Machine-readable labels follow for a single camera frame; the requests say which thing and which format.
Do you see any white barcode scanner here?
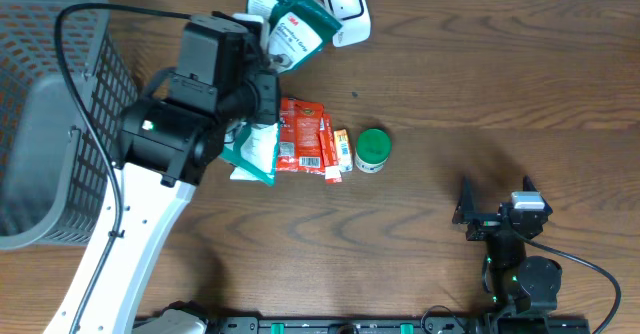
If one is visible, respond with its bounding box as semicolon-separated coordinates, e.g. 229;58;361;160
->
323;0;372;47

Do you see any grey plastic mesh basket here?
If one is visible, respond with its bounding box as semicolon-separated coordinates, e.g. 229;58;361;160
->
1;0;138;250

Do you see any green white packet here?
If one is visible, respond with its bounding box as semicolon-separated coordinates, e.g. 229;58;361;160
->
221;0;342;186

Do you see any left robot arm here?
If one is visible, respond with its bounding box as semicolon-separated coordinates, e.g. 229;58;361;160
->
47;13;280;333

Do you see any red snack packet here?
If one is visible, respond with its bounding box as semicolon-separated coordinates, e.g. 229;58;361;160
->
276;98;325;174

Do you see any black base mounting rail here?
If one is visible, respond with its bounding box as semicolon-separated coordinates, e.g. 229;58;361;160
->
132;301;592;334

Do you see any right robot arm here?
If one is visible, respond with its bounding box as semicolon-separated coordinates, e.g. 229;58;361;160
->
452;177;562;334

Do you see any teal white snack packet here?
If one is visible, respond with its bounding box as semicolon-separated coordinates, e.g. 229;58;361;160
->
230;167;274;185

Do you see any red stick sachet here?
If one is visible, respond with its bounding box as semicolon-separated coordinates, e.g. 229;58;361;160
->
319;113;342;184

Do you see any orange snack packet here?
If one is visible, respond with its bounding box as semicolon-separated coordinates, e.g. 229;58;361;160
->
334;129;353;173

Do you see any green lid seasoning jar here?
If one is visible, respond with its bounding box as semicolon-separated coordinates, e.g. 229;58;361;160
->
355;128;392;173

